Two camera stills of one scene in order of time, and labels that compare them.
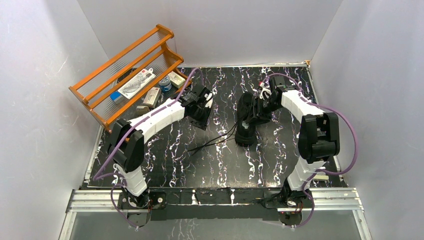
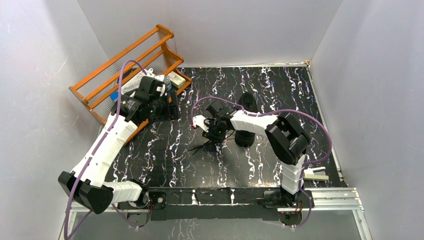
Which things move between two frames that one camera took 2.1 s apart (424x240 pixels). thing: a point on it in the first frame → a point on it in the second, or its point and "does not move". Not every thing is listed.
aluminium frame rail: [100, 201] does not move
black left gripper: [201, 116] → [173, 105]
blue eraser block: [116, 97] does not move
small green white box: [177, 81] does not move
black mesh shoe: [245, 133] does not move
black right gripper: [260, 117] → [209, 136]
